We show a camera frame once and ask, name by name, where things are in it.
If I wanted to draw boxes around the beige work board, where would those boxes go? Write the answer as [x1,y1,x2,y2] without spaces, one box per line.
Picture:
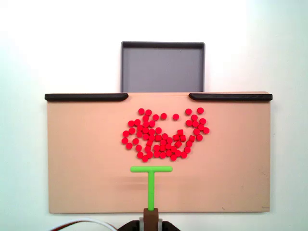
[45,91,272,214]

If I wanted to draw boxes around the red granule pile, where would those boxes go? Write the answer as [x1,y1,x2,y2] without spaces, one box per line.
[121,107,210,162]

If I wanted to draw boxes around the red white black servo cable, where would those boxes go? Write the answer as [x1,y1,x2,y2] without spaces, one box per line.
[49,217,116,231]

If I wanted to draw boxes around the black edge rail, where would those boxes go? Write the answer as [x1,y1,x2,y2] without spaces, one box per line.
[189,93,273,102]
[44,93,129,102]

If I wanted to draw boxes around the grey container tray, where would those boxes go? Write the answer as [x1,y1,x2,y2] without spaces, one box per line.
[120,40,206,93]

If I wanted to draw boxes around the green T-shaped pusher tool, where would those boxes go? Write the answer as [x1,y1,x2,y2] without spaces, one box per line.
[129,166,173,231]

